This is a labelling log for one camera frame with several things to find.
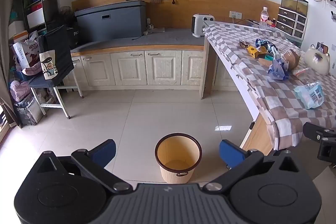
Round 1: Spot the dark navy bag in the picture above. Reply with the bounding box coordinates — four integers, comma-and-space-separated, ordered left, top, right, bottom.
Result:
43, 25, 75, 80

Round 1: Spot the clear water bottle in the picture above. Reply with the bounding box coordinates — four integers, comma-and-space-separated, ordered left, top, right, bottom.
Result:
259, 7, 269, 31

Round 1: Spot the yellow cardboard box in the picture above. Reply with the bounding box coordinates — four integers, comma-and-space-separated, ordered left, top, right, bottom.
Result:
247, 46, 268, 58

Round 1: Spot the white drawer organiser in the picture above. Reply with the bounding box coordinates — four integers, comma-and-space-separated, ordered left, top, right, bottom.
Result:
276, 7, 307, 39

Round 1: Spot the beige ribbed trash bin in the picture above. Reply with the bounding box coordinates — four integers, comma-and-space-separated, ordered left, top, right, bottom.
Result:
154, 133, 203, 184

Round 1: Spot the white folding table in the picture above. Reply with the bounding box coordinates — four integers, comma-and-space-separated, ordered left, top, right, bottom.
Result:
29, 74, 84, 119

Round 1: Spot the white paper bag red print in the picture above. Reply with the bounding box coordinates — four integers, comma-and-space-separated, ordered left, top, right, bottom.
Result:
12, 39, 41, 69

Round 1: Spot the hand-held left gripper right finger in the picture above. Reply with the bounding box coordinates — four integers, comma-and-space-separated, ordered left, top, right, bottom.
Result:
203, 139, 302, 192

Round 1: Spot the light blue packet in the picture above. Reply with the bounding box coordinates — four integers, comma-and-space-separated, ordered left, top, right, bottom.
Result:
293, 82, 324, 110

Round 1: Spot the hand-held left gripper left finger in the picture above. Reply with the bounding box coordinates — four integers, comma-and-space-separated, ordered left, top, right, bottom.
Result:
34, 139, 132, 194

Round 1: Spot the cartoon tote bag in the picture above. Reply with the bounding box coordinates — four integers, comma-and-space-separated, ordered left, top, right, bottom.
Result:
39, 49, 56, 80

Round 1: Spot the white space heater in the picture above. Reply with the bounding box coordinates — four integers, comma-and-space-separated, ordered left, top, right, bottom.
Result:
192, 14, 216, 38

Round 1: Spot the blue snack bag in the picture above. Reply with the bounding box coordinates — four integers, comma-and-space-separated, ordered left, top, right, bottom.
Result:
255, 38, 272, 48

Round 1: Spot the grey counter mat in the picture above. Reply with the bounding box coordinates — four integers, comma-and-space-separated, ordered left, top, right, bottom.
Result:
70, 28, 205, 52

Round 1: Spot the black printed box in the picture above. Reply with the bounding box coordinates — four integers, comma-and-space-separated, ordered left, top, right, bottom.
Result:
67, 27, 80, 47

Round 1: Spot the glass fish tank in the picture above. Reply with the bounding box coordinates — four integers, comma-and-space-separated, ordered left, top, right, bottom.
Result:
280, 0, 309, 16

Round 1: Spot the cream cabinet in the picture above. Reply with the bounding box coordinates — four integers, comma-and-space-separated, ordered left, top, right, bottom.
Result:
63, 44, 237, 94

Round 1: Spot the white countertop edge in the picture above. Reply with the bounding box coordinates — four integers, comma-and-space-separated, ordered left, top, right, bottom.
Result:
201, 27, 279, 156

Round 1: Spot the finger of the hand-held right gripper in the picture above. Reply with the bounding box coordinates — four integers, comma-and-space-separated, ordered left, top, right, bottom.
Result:
303, 122, 336, 141

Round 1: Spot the grey storage box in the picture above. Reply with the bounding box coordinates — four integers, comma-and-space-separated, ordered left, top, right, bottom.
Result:
74, 0, 147, 43

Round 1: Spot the white cat-shaped cushion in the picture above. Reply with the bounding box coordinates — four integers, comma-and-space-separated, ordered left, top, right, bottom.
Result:
303, 45, 330, 76

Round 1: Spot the brown paper bag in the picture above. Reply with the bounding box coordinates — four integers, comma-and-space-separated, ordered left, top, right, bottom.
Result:
282, 48, 301, 71

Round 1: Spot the pink cushion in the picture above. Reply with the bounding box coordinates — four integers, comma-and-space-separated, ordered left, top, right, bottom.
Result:
22, 64, 42, 76

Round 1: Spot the clear zip bag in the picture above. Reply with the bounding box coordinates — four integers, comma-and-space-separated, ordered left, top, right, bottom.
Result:
293, 67, 313, 77

